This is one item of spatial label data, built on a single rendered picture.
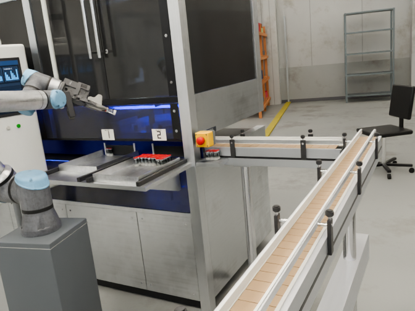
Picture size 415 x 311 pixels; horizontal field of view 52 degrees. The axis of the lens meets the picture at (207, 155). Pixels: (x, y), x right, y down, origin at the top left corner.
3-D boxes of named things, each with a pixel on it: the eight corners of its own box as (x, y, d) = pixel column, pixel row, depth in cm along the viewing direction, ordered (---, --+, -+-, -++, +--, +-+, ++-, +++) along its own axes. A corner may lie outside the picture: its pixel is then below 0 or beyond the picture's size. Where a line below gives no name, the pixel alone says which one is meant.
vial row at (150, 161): (139, 164, 216) (138, 155, 215) (168, 165, 208) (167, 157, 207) (136, 165, 214) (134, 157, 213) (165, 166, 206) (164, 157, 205)
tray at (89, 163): (103, 155, 248) (102, 149, 247) (139, 156, 236) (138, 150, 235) (59, 171, 219) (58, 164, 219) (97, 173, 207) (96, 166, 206)
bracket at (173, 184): (176, 189, 220) (173, 165, 217) (181, 189, 218) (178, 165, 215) (136, 213, 191) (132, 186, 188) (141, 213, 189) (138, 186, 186)
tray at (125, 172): (138, 161, 222) (138, 155, 222) (180, 163, 210) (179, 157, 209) (93, 181, 194) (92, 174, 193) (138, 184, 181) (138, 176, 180)
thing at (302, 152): (204, 165, 219) (201, 134, 215) (217, 157, 232) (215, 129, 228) (340, 170, 186) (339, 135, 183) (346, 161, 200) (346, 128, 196)
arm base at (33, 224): (46, 237, 157) (41, 212, 154) (12, 236, 161) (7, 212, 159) (69, 221, 171) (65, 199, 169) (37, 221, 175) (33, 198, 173)
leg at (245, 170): (251, 290, 240) (240, 159, 222) (265, 293, 235) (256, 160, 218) (244, 298, 232) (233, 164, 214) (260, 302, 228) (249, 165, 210)
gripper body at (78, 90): (92, 86, 182) (63, 76, 179) (85, 104, 180) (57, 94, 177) (91, 91, 190) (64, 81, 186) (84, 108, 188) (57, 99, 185)
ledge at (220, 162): (209, 159, 222) (209, 155, 222) (231, 160, 216) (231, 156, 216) (196, 166, 210) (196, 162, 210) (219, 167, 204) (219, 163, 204)
